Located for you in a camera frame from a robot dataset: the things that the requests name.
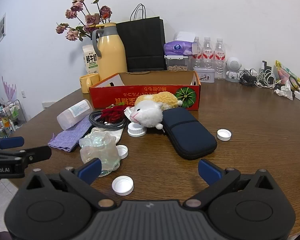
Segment white cable tangle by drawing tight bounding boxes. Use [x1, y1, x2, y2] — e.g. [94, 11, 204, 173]
[255, 70, 280, 89]

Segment white robot speaker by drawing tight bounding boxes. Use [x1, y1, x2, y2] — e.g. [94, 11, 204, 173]
[225, 57, 242, 83]

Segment purple wall sticker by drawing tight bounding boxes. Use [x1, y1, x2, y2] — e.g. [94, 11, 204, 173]
[1, 76, 17, 103]

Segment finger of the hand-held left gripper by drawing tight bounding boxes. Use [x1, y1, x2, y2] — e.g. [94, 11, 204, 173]
[0, 136, 25, 151]
[14, 145, 52, 170]

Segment dark blue zip case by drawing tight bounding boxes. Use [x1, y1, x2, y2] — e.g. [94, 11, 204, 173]
[162, 107, 218, 160]

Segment grey braided cable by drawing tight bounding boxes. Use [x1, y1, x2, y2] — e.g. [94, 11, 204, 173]
[89, 110, 127, 130]

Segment white bottle cap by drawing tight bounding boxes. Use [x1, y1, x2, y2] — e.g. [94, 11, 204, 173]
[116, 145, 129, 159]
[217, 129, 232, 141]
[112, 176, 134, 196]

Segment crumpled white tissue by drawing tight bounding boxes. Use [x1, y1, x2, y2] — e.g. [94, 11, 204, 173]
[274, 81, 294, 101]

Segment black cable tangle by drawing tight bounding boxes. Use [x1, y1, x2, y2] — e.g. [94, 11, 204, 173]
[239, 69, 258, 87]

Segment silver tin box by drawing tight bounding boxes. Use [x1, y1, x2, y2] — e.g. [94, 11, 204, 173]
[193, 67, 215, 83]

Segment colourful snack packet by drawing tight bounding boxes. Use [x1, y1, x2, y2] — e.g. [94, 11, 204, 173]
[275, 60, 300, 90]

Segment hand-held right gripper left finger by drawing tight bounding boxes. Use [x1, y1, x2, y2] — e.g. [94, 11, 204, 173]
[25, 158, 117, 210]

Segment purple tissue pack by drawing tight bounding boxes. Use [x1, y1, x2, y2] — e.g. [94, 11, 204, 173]
[163, 31, 198, 56]

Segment dried flower bouquet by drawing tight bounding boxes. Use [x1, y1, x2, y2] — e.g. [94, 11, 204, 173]
[55, 0, 113, 42]

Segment clear food container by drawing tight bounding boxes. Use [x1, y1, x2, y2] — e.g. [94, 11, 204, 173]
[164, 54, 190, 72]

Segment metal storage rack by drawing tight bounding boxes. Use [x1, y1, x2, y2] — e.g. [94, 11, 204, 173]
[0, 99, 28, 138]

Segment clear plastic bag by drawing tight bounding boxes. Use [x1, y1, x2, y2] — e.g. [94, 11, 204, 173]
[79, 132, 121, 177]

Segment white ribbed flip cap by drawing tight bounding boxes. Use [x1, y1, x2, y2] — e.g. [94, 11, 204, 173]
[127, 122, 147, 137]

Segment clear water bottle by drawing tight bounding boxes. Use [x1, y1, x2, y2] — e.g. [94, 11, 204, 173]
[201, 37, 214, 68]
[214, 38, 227, 80]
[191, 36, 203, 68]

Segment wall poster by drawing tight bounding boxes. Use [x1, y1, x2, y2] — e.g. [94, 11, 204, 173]
[0, 12, 7, 43]

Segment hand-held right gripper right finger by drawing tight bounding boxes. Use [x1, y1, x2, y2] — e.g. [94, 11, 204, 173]
[182, 158, 275, 210]

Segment white yellow plush hamster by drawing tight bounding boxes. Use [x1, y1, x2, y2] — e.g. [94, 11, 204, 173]
[124, 92, 183, 130]

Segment red fabric rose corsage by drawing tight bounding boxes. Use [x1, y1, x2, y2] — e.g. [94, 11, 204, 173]
[100, 104, 127, 123]

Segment purple woven cloth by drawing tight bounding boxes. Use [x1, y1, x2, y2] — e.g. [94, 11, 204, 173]
[48, 116, 93, 152]

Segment red cardboard box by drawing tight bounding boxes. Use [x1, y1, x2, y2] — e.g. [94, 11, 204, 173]
[89, 71, 202, 111]

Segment small black device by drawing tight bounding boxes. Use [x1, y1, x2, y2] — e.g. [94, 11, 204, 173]
[261, 60, 272, 75]

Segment black paper bag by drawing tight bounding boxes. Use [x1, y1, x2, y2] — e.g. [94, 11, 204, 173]
[116, 4, 167, 72]

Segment yellow thermos jug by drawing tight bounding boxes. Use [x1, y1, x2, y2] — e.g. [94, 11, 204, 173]
[91, 22, 128, 81]

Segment yellow mug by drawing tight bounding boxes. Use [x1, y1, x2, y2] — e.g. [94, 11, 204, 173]
[79, 73, 101, 94]

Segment white milk carton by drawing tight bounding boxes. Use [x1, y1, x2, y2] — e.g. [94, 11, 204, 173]
[82, 44, 100, 75]

